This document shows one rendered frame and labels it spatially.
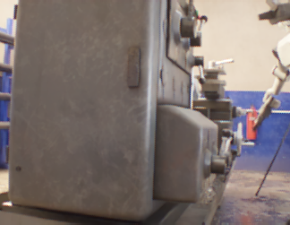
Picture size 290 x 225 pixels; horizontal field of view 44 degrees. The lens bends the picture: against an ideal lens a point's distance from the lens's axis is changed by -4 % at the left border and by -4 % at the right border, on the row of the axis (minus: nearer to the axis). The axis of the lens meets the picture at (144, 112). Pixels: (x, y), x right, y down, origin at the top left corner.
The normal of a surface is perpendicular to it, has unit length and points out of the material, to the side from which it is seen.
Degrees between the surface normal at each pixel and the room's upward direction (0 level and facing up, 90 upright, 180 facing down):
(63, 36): 90
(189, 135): 90
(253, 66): 90
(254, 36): 90
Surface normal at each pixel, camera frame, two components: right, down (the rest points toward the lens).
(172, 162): -0.28, -0.04
